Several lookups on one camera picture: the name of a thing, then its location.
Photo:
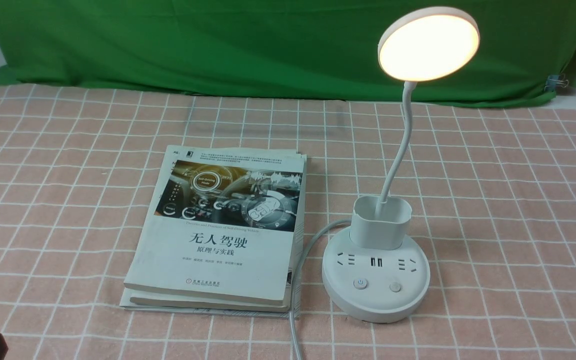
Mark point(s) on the metal binder clip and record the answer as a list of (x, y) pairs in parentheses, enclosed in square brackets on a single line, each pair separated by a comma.
[(555, 82)]

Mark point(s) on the thin book underneath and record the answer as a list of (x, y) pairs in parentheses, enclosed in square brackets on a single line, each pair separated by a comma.
[(208, 309)]

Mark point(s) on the pink checkered tablecloth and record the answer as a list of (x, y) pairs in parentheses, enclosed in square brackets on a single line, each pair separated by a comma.
[(493, 193)]

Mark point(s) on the white self-driving textbook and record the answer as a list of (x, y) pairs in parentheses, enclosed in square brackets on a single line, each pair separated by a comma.
[(218, 250)]

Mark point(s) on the green backdrop cloth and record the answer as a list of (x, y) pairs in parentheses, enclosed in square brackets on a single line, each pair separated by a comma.
[(291, 49)]

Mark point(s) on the white desk lamp with sockets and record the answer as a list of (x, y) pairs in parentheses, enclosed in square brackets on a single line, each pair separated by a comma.
[(372, 269)]

